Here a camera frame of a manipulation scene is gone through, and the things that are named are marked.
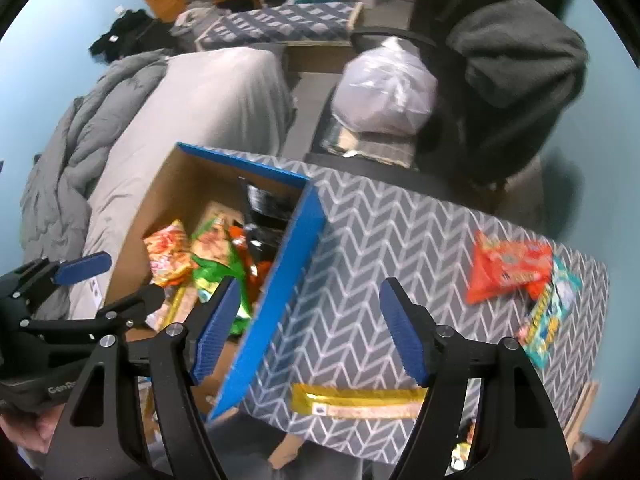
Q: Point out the white plastic bag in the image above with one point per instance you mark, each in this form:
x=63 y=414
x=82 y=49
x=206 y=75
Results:
x=385 y=90

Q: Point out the black clothes pile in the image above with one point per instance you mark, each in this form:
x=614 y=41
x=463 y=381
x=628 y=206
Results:
x=130 y=32

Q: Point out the blue cardboard box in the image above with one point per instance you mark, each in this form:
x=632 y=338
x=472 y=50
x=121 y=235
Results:
x=280 y=310

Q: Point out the grey clothes pile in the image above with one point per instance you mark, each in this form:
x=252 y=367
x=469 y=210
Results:
x=192 y=20

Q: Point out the person's left hand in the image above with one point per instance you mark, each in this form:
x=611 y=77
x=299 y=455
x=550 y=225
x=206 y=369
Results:
x=35 y=427

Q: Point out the grey chevron tablecloth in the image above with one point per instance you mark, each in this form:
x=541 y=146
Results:
x=375 y=240

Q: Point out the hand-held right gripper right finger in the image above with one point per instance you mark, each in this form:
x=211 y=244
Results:
x=405 y=330

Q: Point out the blue patterned mattress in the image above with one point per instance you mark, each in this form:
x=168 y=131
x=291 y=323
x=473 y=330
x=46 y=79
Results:
x=280 y=22

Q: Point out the black office chair with jacket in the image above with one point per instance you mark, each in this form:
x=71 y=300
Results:
x=515 y=60

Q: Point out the orange yellow snack packet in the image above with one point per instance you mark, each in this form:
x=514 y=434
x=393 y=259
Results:
x=167 y=255

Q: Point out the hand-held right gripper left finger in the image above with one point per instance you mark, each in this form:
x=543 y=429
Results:
x=217 y=330

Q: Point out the flat grey package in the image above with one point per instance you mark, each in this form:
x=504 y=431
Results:
x=375 y=147

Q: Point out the red orange snack packet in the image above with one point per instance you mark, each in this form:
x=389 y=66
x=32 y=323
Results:
x=505 y=265

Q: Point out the wooden board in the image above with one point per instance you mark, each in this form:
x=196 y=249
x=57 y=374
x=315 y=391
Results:
x=582 y=410

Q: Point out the bed with grey sheet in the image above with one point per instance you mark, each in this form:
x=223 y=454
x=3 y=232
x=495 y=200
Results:
x=200 y=105

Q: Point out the teal snack packet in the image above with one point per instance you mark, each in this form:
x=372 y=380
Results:
x=550 y=310

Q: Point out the grey duvet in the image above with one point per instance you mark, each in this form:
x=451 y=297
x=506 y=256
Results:
x=65 y=160

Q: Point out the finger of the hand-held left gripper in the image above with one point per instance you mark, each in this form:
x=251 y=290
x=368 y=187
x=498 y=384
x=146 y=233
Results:
x=135 y=307
x=82 y=267

